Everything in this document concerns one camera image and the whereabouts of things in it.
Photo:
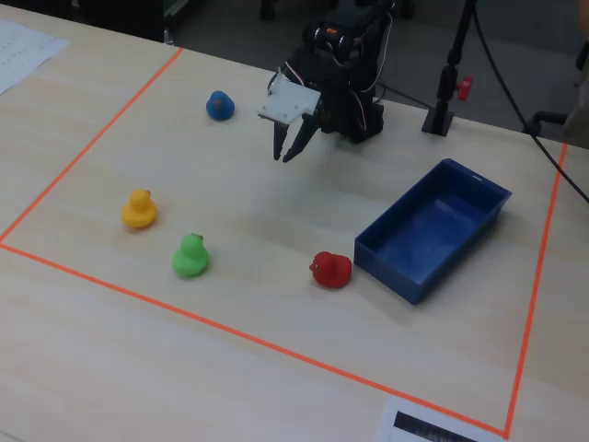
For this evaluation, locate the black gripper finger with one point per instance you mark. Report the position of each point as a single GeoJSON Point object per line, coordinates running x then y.
{"type": "Point", "coordinates": [280, 138]}
{"type": "Point", "coordinates": [301, 138]}

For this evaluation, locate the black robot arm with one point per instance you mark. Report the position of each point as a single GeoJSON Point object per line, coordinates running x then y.
{"type": "Point", "coordinates": [363, 115]}

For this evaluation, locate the blue rubber duck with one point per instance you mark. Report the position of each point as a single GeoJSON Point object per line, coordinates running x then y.
{"type": "Point", "coordinates": [220, 106]}

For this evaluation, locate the red rubber duck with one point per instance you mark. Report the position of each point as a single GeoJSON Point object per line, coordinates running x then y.
{"type": "Point", "coordinates": [331, 269]}

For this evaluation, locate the green rubber duck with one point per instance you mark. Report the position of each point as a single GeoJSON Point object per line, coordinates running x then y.
{"type": "Point", "coordinates": [191, 257]}

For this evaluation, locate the yellow rubber duck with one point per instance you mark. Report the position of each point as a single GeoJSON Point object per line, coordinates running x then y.
{"type": "Point", "coordinates": [139, 209]}

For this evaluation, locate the blue plastic box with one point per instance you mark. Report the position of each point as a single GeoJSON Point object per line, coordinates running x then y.
{"type": "Point", "coordinates": [428, 239]}

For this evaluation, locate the red clamp knob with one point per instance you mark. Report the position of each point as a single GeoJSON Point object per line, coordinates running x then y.
{"type": "Point", "coordinates": [465, 87]}

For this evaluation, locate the orange tape strip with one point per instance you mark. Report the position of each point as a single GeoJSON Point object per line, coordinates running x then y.
{"type": "Point", "coordinates": [536, 285]}
{"type": "Point", "coordinates": [92, 143]}
{"type": "Point", "coordinates": [253, 338]}

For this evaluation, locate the dark cabinet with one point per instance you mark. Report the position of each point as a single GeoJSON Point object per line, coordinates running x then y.
{"type": "Point", "coordinates": [119, 18]}

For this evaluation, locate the black chair part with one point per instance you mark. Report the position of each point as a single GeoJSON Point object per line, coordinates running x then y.
{"type": "Point", "coordinates": [550, 119]}

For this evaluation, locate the white printed paper sheet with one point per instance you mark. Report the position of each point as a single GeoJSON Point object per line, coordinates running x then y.
{"type": "Point", "coordinates": [23, 50]}

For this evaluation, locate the white paper with black bar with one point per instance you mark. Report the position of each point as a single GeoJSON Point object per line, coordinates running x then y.
{"type": "Point", "coordinates": [428, 423]}

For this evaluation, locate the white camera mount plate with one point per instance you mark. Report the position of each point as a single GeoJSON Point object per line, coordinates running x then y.
{"type": "Point", "coordinates": [290, 102]}

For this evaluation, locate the black camera stand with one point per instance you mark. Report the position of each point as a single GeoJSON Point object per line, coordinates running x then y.
{"type": "Point", "coordinates": [447, 78]}

